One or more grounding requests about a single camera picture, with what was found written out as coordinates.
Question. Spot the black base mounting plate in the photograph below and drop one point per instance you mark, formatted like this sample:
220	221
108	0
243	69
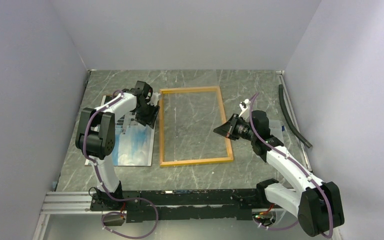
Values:
241	204

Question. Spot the aluminium extrusion rail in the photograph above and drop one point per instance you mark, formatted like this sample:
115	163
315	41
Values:
79	202

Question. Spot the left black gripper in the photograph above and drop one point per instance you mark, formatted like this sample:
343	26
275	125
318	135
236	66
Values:
150	119

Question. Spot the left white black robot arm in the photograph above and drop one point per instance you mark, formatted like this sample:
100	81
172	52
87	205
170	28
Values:
107	181

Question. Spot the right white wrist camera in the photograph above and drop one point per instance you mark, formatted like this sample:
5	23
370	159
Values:
245	109

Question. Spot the yellow wooden picture frame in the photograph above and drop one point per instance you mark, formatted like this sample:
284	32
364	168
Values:
184	90

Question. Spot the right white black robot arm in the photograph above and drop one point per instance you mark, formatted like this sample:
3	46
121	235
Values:
316	204

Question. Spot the clear acrylic sheet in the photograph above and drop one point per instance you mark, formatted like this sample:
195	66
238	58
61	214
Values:
190	118

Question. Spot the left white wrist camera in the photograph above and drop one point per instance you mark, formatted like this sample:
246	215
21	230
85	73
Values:
155	98

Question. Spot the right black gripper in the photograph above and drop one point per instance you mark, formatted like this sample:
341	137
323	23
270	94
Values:
227	129

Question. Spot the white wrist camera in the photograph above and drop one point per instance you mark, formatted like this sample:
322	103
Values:
155	98
245	109

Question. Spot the building and sky photo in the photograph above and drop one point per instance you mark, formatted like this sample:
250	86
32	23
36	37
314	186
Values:
135	145

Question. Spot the clear plastic compartment box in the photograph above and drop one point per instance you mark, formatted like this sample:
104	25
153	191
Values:
277	129

